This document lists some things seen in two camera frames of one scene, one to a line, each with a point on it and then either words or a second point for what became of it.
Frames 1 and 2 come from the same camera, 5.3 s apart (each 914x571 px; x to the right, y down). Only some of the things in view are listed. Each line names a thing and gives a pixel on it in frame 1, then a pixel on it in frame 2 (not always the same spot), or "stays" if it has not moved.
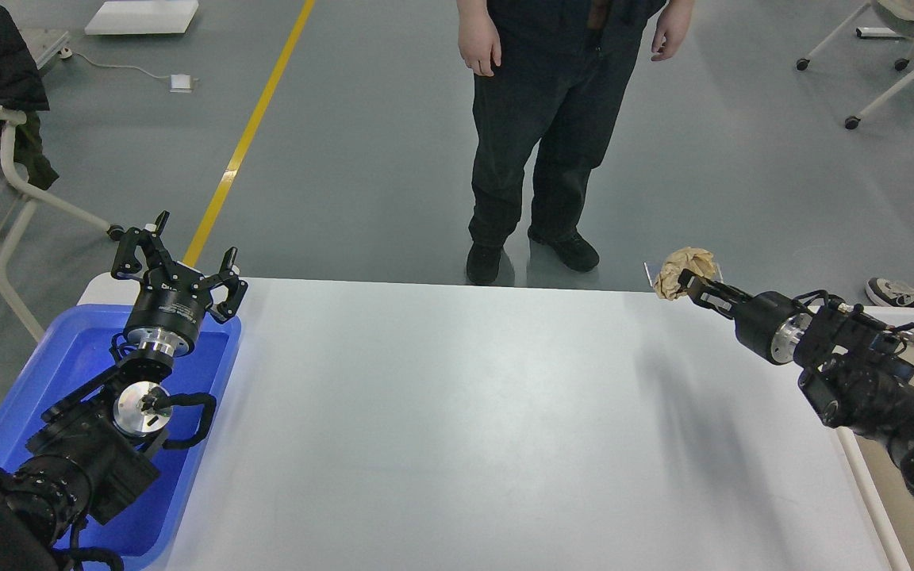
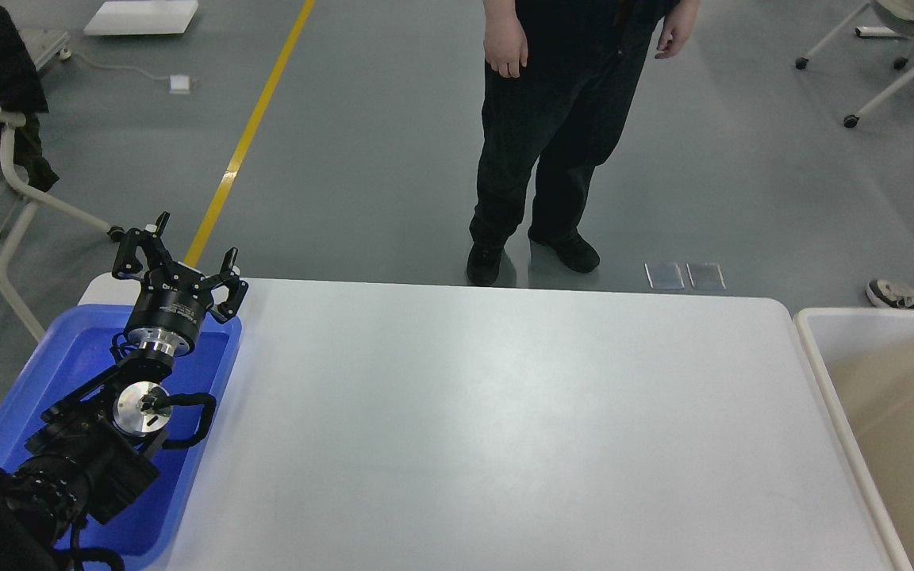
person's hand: x=478 y=36 → x=505 y=40
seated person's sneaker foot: x=885 y=293 stays
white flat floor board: x=142 y=17 stays
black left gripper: x=173 y=299 stays
